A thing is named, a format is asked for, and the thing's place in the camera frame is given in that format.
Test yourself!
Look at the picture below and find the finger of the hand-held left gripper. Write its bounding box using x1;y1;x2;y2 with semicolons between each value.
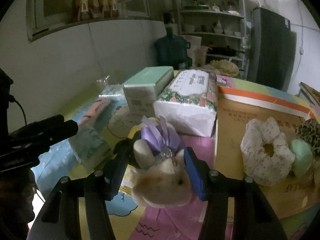
15;119;79;156
9;114;65;141

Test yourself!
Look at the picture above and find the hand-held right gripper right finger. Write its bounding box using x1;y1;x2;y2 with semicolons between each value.
183;147;288;240

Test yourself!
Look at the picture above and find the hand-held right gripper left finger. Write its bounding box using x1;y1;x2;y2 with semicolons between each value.
32;139;131;240

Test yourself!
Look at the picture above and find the yellow white packet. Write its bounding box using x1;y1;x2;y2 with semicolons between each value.
121;167;137;196

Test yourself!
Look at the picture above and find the small green tissue pack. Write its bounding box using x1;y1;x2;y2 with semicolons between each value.
68;124;112;172

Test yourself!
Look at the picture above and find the plush bunny toy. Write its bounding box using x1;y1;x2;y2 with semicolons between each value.
130;116;194;208

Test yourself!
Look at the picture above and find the pink packet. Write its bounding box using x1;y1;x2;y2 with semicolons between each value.
79;98;118;131

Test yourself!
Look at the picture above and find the orange-rimmed cardboard box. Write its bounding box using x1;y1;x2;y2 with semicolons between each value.
214;85;320;219

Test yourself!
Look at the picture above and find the blue-green tissue pack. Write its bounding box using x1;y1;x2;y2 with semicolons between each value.
98;85;126;101

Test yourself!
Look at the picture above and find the clear plastic bag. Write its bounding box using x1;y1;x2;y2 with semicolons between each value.
96;74;112;86

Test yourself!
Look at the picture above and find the white dotted scrunchie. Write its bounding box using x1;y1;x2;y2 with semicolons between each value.
240;117;296;187

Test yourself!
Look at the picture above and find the mint green puff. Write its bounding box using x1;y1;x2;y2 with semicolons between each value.
289;138;315;177

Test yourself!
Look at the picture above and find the leopard print scrunchie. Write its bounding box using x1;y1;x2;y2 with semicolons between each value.
294;118;320;156

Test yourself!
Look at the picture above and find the person's left hand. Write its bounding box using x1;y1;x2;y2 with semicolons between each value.
0;169;38;233

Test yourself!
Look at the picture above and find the floral tissue pack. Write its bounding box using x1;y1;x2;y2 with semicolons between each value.
153;68;218;138

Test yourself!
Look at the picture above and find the mint green box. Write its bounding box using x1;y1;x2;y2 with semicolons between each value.
122;66;175;116

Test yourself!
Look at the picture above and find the yellow food bag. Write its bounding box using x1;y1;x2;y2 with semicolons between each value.
209;59;240;77

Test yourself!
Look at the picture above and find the framed glass window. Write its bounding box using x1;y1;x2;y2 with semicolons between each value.
26;0;175;42

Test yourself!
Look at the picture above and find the blue water jug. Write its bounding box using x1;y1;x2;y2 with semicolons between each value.
153;34;192;71

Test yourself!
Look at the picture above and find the black frying pan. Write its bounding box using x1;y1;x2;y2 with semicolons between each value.
207;45;244;57

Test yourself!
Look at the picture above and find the kitchen counter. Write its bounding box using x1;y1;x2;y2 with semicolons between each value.
298;81;320;107

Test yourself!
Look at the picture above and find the dark refrigerator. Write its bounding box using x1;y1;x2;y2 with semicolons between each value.
249;6;298;91

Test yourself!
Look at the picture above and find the dark water jug pump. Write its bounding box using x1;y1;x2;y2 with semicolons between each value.
163;12;175;37

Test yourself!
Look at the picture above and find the white shelf rack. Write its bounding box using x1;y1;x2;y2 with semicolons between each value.
174;0;247;73

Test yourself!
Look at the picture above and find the black cable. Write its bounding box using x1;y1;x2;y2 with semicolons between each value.
9;95;28;126

